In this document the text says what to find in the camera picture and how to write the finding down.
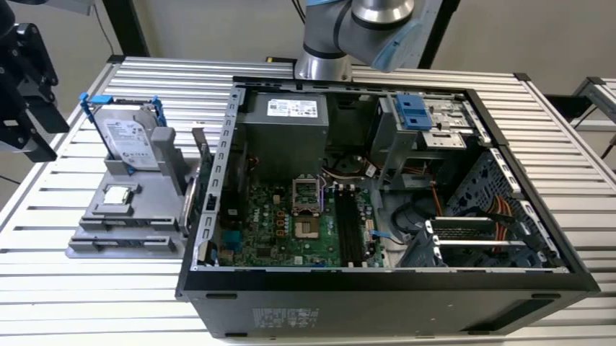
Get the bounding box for blue plastic drive latch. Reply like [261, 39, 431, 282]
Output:
[394, 92, 430, 130]

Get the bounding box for perforated metal disk bay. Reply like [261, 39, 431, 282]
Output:
[396, 216, 534, 268]

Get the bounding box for grey metal drive cage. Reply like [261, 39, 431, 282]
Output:
[368, 92, 490, 190]

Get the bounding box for black case fan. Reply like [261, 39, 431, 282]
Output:
[225, 142, 251, 192]

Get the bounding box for black frame post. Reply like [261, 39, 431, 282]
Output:
[416, 0, 462, 70]
[101, 0, 151, 58]

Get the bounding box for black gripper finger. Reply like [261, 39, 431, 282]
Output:
[12, 22, 70, 134]
[0, 84, 57, 163]

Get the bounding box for CPU socket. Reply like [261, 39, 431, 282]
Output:
[291, 213, 324, 241]

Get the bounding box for RAM slot with white clips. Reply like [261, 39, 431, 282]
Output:
[340, 185, 355, 267]
[352, 185, 370, 267]

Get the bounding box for green motherboard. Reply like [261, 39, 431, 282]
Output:
[213, 179, 388, 268]

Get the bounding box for hard disk in blue carrier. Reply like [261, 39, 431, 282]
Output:
[78, 92, 167, 176]

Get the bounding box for silver CPU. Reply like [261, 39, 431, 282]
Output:
[102, 186, 132, 205]

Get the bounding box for black cable bundle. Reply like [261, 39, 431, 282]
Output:
[390, 200, 434, 241]

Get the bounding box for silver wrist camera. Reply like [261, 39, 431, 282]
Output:
[42, 0, 93, 16]

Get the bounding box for grey parts rack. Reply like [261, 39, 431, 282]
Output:
[64, 125, 212, 260]

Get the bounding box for black open PC case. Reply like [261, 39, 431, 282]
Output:
[173, 74, 601, 340]

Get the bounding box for grey power supply unit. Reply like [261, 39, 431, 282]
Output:
[236, 92, 331, 181]

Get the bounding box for metal socket cover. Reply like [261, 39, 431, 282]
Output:
[291, 172, 322, 213]

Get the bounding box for black RAM slot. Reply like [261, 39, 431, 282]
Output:
[346, 185, 363, 267]
[335, 185, 348, 267]

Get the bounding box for orange yellow power wires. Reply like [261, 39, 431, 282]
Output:
[486, 195, 515, 253]

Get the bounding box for blue VGA port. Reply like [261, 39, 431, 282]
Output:
[221, 231, 243, 252]

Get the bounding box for orange data cable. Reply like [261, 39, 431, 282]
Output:
[428, 182, 444, 219]

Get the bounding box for aluminium side table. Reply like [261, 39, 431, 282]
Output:
[570, 76, 616, 133]

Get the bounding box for graphics card with metal bracket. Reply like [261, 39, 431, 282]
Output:
[177, 126, 215, 237]

